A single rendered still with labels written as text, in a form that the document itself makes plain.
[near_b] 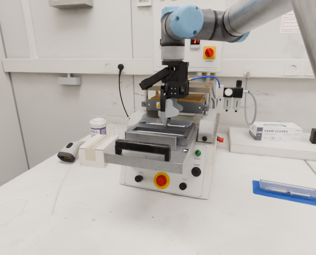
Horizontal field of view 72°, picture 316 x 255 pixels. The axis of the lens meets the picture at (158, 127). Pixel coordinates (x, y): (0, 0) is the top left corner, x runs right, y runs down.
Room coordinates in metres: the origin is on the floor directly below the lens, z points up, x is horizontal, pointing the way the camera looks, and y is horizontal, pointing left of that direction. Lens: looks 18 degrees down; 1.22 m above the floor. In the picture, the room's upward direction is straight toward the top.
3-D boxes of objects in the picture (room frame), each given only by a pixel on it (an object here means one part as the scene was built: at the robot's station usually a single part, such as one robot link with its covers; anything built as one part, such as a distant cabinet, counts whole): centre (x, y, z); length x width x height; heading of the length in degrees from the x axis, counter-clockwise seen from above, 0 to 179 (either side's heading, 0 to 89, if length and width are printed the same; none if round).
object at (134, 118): (0.92, 0.06, 0.96); 0.25 x 0.05 x 0.07; 163
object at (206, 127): (0.83, -0.20, 0.96); 0.26 x 0.05 x 0.07; 163
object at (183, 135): (0.70, -0.01, 0.98); 0.20 x 0.17 x 0.03; 73
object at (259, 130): (1.14, -0.64, 0.83); 0.23 x 0.12 x 0.07; 84
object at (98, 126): (1.14, 0.33, 0.82); 0.09 x 0.09 x 0.15
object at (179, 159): (0.65, 0.00, 0.97); 0.30 x 0.22 x 0.08; 163
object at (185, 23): (0.64, -0.08, 1.30); 0.11 x 0.11 x 0.08; 11
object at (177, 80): (0.73, -0.05, 1.15); 0.09 x 0.08 x 0.12; 73
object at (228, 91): (1.00, -0.34, 1.05); 0.15 x 0.05 x 0.15; 73
